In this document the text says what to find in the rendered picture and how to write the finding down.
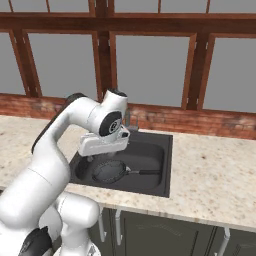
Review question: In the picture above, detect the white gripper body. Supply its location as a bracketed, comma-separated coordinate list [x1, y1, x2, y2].
[77, 132, 131, 158]

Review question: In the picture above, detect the black frying pan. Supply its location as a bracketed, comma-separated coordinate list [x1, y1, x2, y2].
[91, 159, 163, 184]

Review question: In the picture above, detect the dark grey sink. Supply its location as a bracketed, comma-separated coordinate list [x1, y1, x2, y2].
[68, 127, 174, 199]

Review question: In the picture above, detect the grey tap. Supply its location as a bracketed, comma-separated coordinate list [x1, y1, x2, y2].
[123, 108, 140, 132]

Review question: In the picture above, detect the dark green cupboard door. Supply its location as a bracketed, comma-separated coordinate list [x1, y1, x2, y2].
[116, 209, 218, 256]
[87, 207, 118, 256]
[209, 226, 256, 256]

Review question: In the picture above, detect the silver cupboard handle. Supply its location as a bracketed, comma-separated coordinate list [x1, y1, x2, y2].
[114, 209, 123, 247]
[217, 227, 231, 256]
[97, 206, 108, 243]

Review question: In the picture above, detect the brown wooden window frame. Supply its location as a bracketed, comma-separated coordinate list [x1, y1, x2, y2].
[0, 0, 256, 112]

